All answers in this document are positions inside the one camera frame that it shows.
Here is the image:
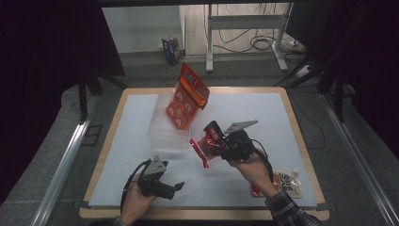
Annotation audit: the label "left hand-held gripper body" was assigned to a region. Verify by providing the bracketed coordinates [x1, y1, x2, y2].
[137, 155, 176, 201]

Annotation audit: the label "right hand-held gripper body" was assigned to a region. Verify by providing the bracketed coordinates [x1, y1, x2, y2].
[220, 120, 259, 163]

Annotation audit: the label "clear plastic bag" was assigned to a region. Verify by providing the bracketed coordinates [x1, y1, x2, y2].
[147, 91, 209, 153]

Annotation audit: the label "orange snack packet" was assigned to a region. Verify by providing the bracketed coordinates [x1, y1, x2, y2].
[165, 61, 211, 131]

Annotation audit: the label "person's left hand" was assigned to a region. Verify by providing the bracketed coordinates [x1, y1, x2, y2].
[120, 174, 158, 226]

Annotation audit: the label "person's right hand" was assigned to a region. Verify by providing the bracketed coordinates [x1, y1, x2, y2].
[227, 153, 280, 199]

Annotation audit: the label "white table sheet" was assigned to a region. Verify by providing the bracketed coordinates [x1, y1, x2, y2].
[88, 92, 318, 209]

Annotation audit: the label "small red packet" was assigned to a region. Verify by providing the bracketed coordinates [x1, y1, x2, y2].
[250, 184, 263, 199]

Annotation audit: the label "beige printed pouch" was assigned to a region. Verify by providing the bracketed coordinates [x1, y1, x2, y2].
[272, 169, 304, 200]

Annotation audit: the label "wooden table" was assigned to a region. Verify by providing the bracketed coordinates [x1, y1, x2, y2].
[78, 87, 330, 221]

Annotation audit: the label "black floor vent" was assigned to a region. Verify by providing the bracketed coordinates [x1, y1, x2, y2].
[81, 124, 104, 147]

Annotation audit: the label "white metal stand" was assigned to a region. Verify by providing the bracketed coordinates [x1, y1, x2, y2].
[204, 3, 295, 74]

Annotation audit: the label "blue carton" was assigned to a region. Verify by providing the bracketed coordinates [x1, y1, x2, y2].
[161, 37, 183, 66]

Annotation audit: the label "black tripod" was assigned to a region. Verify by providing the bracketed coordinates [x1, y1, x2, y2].
[272, 54, 357, 124]
[75, 69, 129, 124]

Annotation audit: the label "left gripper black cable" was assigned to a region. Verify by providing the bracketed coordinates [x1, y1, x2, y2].
[120, 159, 152, 212]

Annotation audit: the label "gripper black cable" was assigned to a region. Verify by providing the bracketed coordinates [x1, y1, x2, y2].
[120, 159, 152, 212]
[250, 139, 274, 184]

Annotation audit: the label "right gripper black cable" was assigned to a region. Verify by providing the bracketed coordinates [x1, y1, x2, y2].
[250, 139, 274, 184]

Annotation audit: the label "thin black floor cable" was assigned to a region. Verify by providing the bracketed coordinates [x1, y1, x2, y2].
[289, 93, 327, 151]

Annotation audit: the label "aluminium rail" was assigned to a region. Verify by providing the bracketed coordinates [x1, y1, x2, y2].
[30, 93, 102, 226]
[319, 92, 399, 226]

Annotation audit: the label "black floor cables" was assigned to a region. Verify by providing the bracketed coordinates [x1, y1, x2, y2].
[215, 3, 285, 55]

